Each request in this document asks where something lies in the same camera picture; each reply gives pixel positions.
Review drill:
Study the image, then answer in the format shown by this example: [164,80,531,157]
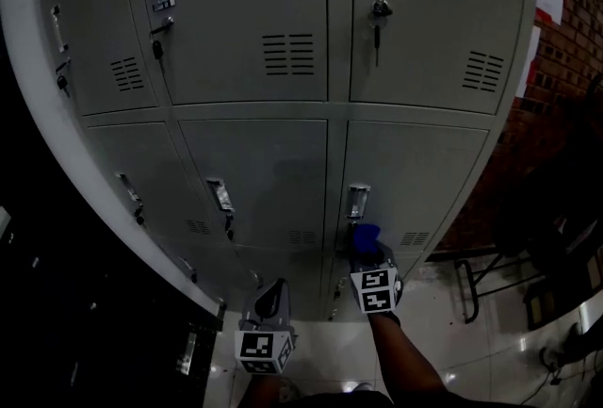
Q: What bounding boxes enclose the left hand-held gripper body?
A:
[234,277,298,374]

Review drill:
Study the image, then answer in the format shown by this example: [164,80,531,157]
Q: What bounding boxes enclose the grey metal locker cabinet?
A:
[36,0,541,322]

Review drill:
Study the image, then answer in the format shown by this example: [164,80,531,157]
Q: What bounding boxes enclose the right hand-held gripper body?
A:
[348,240,404,316]

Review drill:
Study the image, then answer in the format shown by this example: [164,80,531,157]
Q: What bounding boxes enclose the black floor cable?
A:
[517,358,603,402]

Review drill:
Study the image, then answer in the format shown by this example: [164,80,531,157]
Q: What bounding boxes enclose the black clothes rack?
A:
[454,75,603,325]

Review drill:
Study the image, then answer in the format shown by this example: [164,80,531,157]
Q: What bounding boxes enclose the person's left forearm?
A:
[242,370,284,408]

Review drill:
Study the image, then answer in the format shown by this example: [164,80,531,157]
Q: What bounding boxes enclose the person's right forearm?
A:
[367,311,447,398]

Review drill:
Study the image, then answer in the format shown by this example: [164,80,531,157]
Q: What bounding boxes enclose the brown wooden stand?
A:
[522,278,590,332]

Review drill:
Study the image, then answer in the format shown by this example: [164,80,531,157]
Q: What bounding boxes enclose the grey metal locker door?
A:
[331,120,491,257]

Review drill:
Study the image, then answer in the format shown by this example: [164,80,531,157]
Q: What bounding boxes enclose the blue cloth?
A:
[351,222,383,256]

